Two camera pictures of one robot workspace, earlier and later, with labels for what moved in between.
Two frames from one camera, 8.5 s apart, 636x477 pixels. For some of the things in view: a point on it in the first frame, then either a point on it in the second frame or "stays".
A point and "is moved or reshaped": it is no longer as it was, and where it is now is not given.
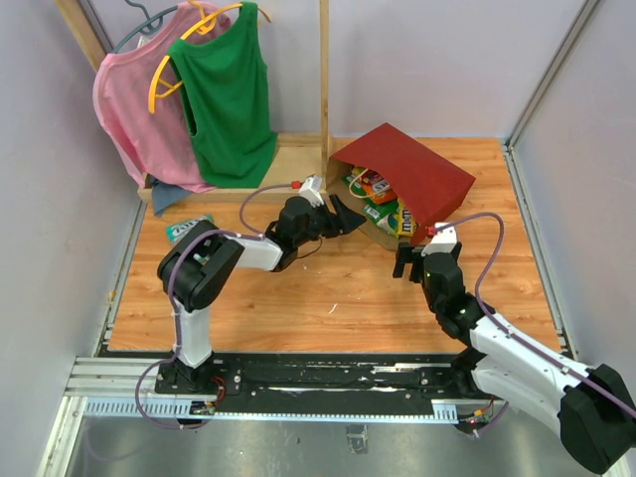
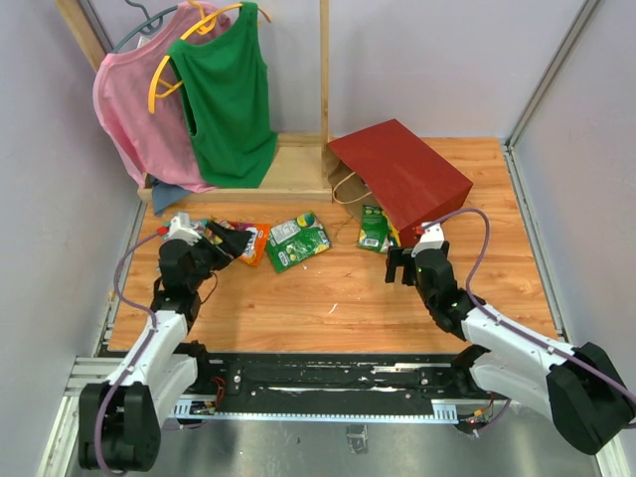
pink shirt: x=160 y=145 stays
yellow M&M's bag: x=406 y=224 -> x=395 y=239
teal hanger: x=148 y=26 stays
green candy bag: x=384 y=214 -> x=375 y=229
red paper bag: x=429 y=186 is moved or reshaped
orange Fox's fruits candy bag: x=377 y=187 -> x=255 y=248
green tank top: x=225 y=77 stays
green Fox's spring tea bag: x=355 y=172 is moved or reshaped
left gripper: x=344 y=222 -> x=234 y=243
